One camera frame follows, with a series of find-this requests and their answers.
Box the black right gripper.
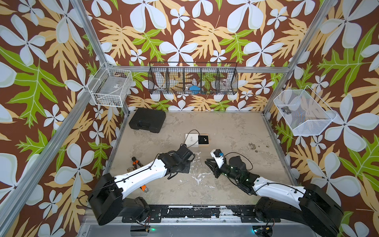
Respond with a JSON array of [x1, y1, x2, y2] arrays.
[[204, 158, 241, 183]]

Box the black lined tan drawer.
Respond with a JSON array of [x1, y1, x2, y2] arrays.
[[198, 134, 209, 147]]

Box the white sleeve jewelry box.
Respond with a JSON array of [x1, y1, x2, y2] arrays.
[[185, 133, 199, 148]]

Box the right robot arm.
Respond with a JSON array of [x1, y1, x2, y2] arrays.
[[205, 149, 343, 237]]

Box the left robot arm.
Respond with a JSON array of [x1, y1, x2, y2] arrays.
[[88, 144, 195, 226]]

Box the black hard case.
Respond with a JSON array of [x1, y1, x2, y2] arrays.
[[129, 108, 166, 133]]

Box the blue object in basket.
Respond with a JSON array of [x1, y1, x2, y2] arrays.
[[189, 86, 201, 94]]

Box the small metal object in basket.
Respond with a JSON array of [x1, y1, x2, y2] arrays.
[[281, 106, 292, 115]]

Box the white mesh basket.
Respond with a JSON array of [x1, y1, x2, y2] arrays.
[[273, 86, 338, 136]]

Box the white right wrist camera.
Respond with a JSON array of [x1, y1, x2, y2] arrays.
[[210, 149, 225, 168]]

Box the orange handled pliers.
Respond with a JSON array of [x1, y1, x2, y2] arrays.
[[131, 156, 149, 193]]

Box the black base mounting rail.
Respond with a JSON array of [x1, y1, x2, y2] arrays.
[[120, 205, 280, 224]]

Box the black wire basket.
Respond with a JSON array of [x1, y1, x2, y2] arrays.
[[148, 62, 239, 95]]

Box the white wire basket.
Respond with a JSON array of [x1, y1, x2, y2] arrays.
[[87, 63, 133, 108]]

